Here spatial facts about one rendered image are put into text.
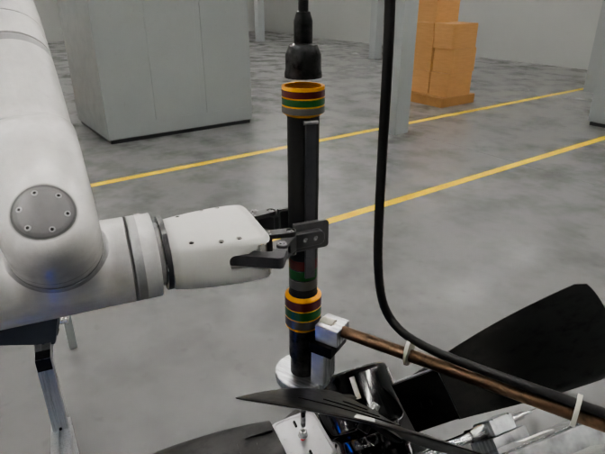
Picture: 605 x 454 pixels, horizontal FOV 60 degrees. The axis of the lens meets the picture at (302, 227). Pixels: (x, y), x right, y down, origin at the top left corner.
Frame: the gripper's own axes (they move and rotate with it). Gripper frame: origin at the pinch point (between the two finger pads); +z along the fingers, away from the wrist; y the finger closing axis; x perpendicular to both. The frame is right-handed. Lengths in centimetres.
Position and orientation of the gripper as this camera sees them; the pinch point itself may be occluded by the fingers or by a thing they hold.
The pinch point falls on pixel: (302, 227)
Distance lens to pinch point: 58.1
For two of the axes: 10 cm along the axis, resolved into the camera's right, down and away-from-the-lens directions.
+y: 4.0, 3.8, -8.3
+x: 0.0, -9.1, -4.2
